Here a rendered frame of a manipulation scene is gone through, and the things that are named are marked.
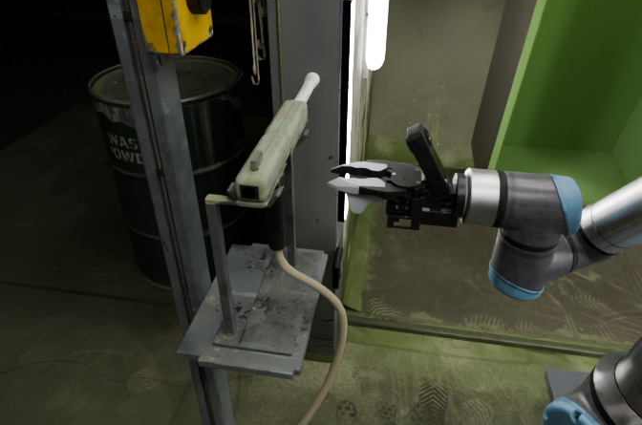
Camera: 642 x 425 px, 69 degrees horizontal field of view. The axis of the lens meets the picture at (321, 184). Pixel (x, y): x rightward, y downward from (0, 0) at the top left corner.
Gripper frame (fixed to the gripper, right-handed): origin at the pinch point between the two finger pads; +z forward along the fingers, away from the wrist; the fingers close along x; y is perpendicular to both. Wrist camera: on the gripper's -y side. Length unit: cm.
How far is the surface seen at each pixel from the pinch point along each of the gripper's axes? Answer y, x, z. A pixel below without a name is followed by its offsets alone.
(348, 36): -10.1, 47.5, 4.1
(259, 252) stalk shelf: 30.2, 13.4, 19.1
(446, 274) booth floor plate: 105, 98, -38
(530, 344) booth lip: 105, 65, -67
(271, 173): -4.4, -8.9, 8.4
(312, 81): -4.1, 31.7, 9.9
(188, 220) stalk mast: 10.7, -2.4, 26.2
